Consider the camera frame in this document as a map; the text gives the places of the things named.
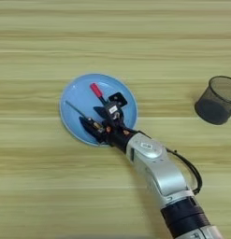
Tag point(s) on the black mesh pen cup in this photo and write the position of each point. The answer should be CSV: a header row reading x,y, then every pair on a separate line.
x,y
213,109

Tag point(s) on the blue round plate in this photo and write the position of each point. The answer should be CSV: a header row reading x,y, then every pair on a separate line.
x,y
76,99

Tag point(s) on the black box white label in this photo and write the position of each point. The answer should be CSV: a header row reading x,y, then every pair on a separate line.
x,y
113,110

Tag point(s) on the red marker pen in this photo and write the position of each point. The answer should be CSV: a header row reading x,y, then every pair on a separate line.
x,y
96,89

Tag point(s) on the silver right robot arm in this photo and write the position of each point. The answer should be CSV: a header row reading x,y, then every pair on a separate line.
x,y
163,177

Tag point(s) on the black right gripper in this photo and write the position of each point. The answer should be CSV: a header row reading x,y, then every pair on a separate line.
x,y
118,137

